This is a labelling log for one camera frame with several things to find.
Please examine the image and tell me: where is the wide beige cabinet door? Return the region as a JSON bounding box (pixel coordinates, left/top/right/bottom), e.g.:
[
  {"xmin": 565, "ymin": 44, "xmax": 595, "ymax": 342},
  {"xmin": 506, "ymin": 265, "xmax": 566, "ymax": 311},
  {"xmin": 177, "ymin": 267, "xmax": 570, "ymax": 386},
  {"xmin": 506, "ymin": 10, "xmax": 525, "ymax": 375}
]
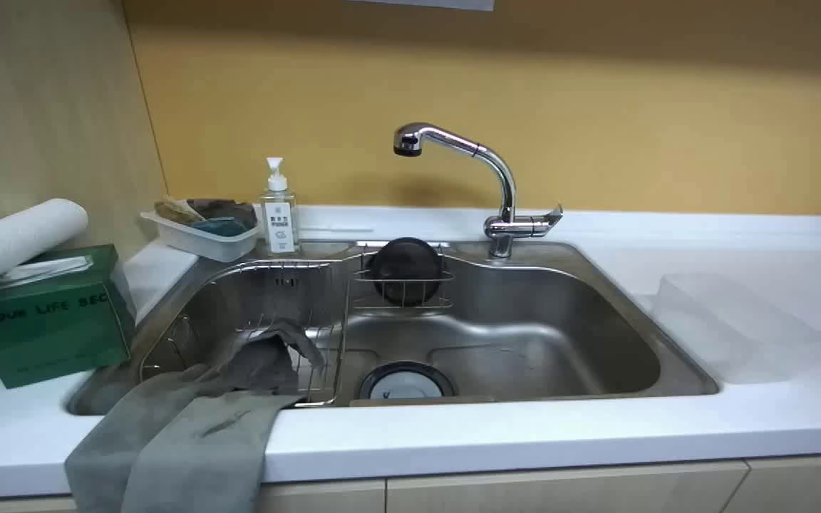
[{"xmin": 384, "ymin": 462, "xmax": 750, "ymax": 513}]

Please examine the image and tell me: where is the stainless steel kitchen sink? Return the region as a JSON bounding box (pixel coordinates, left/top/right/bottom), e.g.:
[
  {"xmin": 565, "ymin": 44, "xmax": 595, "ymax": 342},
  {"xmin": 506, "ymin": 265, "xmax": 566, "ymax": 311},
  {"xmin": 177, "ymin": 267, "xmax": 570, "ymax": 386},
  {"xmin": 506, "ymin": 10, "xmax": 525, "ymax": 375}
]
[{"xmin": 62, "ymin": 237, "xmax": 723, "ymax": 418}]

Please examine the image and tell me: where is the chrome sink faucet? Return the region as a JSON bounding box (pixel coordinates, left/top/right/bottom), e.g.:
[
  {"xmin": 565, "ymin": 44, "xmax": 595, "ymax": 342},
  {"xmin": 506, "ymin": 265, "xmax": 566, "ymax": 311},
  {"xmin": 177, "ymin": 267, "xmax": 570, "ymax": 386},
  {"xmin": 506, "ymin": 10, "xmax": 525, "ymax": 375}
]
[{"xmin": 389, "ymin": 120, "xmax": 565, "ymax": 262}]

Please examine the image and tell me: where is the narrow beige cabinet door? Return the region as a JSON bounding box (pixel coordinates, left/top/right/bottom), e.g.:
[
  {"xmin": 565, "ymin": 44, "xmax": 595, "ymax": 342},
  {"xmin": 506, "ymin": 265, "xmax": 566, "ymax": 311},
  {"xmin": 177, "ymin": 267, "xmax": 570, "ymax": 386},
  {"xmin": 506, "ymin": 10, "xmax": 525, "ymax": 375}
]
[{"xmin": 255, "ymin": 479, "xmax": 389, "ymax": 513}]

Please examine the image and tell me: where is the white soap pump bottle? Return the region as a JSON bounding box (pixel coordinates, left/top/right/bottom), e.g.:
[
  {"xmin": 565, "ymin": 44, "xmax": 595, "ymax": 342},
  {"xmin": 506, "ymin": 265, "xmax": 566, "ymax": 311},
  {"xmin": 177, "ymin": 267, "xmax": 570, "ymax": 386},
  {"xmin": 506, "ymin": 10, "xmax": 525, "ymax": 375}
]
[{"xmin": 258, "ymin": 154, "xmax": 298, "ymax": 257}]

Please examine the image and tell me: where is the metal wire sink rack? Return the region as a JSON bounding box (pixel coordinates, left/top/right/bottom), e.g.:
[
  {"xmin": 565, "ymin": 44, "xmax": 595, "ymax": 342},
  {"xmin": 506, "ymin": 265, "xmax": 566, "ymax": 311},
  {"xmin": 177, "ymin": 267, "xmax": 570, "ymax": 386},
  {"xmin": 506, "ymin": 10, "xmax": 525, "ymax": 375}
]
[{"xmin": 351, "ymin": 237, "xmax": 458, "ymax": 314}]

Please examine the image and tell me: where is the white plastic sponge tray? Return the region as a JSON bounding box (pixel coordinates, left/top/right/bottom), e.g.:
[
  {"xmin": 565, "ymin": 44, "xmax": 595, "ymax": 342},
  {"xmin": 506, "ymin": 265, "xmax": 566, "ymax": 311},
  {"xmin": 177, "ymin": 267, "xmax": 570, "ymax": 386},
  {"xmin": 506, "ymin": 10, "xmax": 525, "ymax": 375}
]
[{"xmin": 137, "ymin": 197, "xmax": 263, "ymax": 265}]

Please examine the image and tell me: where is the yellowish scrub sponge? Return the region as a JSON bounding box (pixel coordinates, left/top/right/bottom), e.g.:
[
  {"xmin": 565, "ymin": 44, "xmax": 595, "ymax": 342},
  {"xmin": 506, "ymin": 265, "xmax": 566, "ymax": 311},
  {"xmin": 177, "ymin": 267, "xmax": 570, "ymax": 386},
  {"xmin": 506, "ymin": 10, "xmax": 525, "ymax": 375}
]
[{"xmin": 150, "ymin": 194, "xmax": 208, "ymax": 227}]

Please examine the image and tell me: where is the green tissue box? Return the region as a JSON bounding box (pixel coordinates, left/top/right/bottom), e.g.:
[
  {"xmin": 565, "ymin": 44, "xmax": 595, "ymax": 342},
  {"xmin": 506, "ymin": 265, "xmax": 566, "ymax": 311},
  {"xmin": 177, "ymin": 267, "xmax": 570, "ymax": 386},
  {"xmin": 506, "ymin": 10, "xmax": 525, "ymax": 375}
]
[{"xmin": 0, "ymin": 242, "xmax": 137, "ymax": 389}]

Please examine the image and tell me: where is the black round sink stopper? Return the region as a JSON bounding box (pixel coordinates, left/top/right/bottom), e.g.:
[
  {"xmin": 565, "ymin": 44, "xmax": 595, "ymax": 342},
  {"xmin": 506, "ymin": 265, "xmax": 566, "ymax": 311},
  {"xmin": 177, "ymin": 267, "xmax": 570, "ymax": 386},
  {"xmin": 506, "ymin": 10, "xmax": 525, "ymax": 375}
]
[{"xmin": 367, "ymin": 237, "xmax": 446, "ymax": 306}]

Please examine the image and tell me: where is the gray dish cloth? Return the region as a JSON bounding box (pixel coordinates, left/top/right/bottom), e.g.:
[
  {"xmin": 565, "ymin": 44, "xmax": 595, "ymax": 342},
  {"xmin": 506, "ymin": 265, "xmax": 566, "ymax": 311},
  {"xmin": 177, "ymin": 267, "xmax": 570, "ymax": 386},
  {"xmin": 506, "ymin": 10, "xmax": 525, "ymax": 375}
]
[{"xmin": 62, "ymin": 321, "xmax": 328, "ymax": 513}]

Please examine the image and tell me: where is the white tissue sheet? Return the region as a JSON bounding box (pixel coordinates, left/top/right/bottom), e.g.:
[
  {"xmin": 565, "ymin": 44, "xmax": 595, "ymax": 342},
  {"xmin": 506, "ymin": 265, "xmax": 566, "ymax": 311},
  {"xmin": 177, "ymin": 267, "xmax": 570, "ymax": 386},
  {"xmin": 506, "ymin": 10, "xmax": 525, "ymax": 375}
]
[{"xmin": 0, "ymin": 251, "xmax": 90, "ymax": 289}]

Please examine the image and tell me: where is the teal sponge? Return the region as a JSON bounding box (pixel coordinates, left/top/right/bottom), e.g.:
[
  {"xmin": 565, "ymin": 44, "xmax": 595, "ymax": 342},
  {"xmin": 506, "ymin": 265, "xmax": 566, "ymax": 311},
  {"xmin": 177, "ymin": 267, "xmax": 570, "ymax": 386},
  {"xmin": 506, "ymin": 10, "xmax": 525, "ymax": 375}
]
[{"xmin": 196, "ymin": 214, "xmax": 251, "ymax": 239}]

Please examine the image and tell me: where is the white paper towel roll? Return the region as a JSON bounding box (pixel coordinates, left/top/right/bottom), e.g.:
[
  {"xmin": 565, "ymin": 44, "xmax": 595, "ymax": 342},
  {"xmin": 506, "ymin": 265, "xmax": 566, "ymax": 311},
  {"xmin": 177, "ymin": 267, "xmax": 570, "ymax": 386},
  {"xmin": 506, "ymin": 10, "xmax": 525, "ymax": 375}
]
[{"xmin": 0, "ymin": 197, "xmax": 90, "ymax": 302}]

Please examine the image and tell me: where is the dark scouring pad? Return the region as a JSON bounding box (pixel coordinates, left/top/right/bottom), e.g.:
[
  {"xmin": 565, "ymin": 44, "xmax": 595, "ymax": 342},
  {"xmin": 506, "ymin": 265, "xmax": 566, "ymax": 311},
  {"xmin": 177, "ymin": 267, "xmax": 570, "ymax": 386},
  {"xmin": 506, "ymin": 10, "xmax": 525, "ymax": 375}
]
[{"xmin": 188, "ymin": 197, "xmax": 258, "ymax": 230}]

